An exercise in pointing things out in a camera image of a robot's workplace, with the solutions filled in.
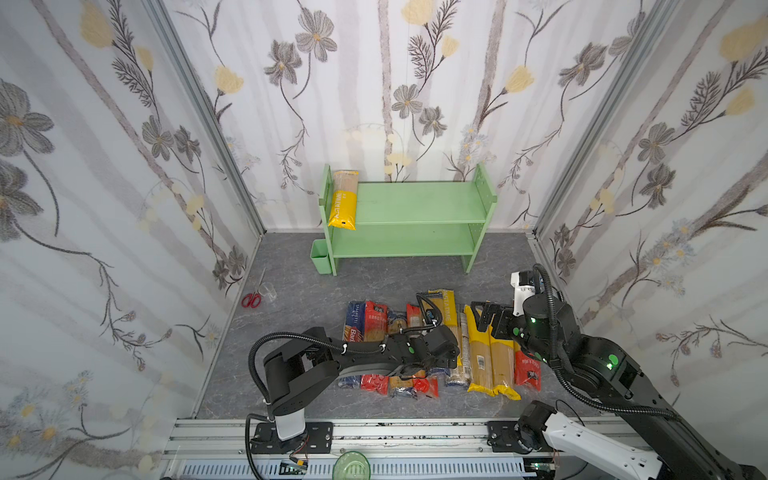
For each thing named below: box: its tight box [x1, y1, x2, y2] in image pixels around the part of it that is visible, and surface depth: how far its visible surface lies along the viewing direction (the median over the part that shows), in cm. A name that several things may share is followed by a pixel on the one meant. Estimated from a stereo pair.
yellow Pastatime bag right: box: [476, 314, 522, 401], surface depth 82 cm
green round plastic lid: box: [332, 451, 371, 480], surface depth 71 cm
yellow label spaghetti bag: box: [328, 170, 359, 231], surface depth 90 cm
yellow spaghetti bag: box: [464, 305, 495, 396], surface depth 83 cm
